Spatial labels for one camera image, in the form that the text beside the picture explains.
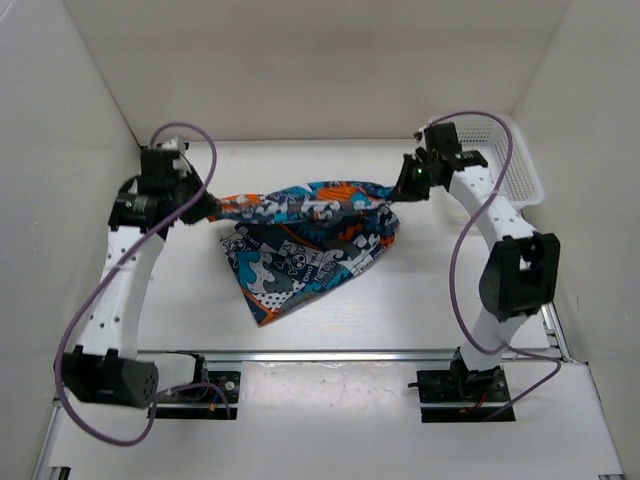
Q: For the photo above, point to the white plastic mesh basket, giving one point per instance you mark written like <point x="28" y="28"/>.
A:
<point x="476" y="132"/>

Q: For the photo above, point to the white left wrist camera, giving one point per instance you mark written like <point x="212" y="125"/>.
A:
<point x="179" y="163"/>

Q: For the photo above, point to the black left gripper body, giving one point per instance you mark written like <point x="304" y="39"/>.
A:
<point x="185" y="189"/>

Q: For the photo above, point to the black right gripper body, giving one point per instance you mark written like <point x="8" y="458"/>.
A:
<point x="417" y="179"/>

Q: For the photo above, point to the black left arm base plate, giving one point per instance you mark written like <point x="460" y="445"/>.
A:
<point x="194" y="387"/>

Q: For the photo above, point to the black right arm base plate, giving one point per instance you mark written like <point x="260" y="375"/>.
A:
<point x="444" y="400"/>

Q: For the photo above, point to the aluminium table edge rail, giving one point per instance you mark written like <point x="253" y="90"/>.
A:
<point x="325" y="356"/>

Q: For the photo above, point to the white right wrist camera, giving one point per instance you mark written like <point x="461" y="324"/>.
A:
<point x="420" y="136"/>

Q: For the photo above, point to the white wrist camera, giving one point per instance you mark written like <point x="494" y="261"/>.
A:
<point x="420" y="136"/>
<point x="179" y="163"/>

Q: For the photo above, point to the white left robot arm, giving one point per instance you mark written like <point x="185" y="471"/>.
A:
<point x="102" y="366"/>

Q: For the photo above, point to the colourful patterned shorts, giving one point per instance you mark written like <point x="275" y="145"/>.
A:
<point x="289" y="247"/>

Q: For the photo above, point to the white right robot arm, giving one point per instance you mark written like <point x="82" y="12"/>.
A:
<point x="520" y="275"/>

